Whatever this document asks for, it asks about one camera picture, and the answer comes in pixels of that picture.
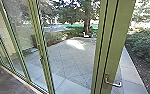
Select low brownish hedge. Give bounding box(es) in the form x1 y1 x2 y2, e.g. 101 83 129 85
30 28 85 48

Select metal door handle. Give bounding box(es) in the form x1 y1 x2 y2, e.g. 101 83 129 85
103 73 123 88

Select green framed glass door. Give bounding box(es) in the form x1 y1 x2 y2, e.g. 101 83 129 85
100 0 150 94

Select outdoor metal chair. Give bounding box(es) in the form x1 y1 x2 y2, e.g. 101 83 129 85
82 30 91 38

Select dark green shrub bed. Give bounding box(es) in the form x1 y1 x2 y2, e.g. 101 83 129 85
124 28 150 64

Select large tree trunk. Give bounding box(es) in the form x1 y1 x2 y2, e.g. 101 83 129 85
84 6 92 34

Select green framed glass wall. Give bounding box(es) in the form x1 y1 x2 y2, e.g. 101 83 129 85
0 0 107 94

